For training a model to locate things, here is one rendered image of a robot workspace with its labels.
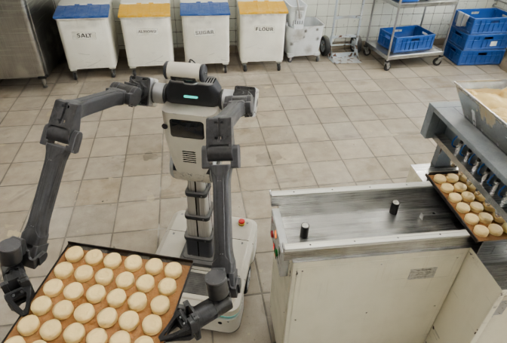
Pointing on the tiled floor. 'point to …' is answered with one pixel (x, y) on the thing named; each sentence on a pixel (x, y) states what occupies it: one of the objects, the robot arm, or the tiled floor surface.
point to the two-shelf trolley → (419, 26)
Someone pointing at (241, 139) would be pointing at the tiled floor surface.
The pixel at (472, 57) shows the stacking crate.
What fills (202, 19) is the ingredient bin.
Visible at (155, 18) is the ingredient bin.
